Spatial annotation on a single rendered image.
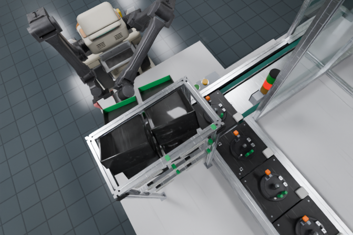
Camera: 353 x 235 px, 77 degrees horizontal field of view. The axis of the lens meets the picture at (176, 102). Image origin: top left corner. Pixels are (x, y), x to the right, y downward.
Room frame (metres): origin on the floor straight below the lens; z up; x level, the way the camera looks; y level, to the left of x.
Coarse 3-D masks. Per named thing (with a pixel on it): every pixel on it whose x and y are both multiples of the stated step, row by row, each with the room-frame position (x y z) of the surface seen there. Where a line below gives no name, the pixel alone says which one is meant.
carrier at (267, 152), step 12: (228, 132) 0.31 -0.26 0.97; (240, 132) 0.30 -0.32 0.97; (252, 132) 0.28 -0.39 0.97; (228, 144) 0.24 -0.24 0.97; (240, 144) 0.23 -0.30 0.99; (252, 144) 0.21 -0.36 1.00; (264, 144) 0.20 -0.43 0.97; (228, 156) 0.18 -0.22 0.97; (240, 156) 0.15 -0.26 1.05; (252, 156) 0.15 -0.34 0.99; (264, 156) 0.14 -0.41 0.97; (252, 168) 0.09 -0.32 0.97
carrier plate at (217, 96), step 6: (210, 96) 0.56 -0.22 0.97; (216, 96) 0.55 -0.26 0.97; (222, 96) 0.55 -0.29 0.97; (222, 102) 0.50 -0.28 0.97; (228, 102) 0.50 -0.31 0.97; (198, 108) 0.50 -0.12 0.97; (228, 108) 0.46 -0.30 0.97; (234, 108) 0.45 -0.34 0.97; (198, 114) 0.46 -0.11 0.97; (228, 114) 0.42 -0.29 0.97; (198, 120) 0.43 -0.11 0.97; (204, 120) 0.42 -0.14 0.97; (228, 120) 0.38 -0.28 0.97; (234, 120) 0.38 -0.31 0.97; (204, 126) 0.38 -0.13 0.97; (228, 126) 0.35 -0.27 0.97; (222, 132) 0.32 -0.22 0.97
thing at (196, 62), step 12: (192, 48) 1.04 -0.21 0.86; (204, 48) 1.01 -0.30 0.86; (168, 60) 0.98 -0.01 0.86; (180, 60) 0.95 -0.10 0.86; (192, 60) 0.93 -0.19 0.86; (204, 60) 0.91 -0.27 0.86; (216, 60) 0.88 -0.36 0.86; (144, 72) 0.92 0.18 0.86; (156, 72) 0.90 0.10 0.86; (168, 72) 0.87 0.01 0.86; (180, 72) 0.85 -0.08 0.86; (192, 72) 0.83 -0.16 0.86; (204, 72) 0.81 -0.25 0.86; (216, 72) 0.78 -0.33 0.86; (144, 84) 0.82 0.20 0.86
